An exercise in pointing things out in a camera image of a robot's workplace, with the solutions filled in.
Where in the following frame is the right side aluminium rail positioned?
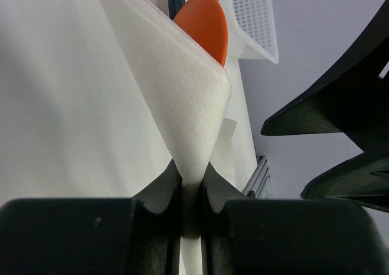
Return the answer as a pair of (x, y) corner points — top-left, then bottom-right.
(242, 156), (274, 199)

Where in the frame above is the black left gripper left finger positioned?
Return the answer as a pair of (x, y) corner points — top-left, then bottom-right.
(1, 162), (182, 274)

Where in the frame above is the white plastic basket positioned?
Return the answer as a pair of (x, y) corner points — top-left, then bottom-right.
(148, 0), (280, 65)

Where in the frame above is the white paper napkin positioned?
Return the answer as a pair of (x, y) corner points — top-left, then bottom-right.
(99, 0), (231, 274)

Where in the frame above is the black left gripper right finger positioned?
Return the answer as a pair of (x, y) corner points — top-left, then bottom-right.
(200, 165), (388, 274)

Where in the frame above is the orange plastic spoon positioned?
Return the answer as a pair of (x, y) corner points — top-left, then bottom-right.
(173, 0), (229, 66)

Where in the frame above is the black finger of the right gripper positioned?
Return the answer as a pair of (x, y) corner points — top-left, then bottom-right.
(261, 1), (388, 151)
(301, 158), (388, 212)

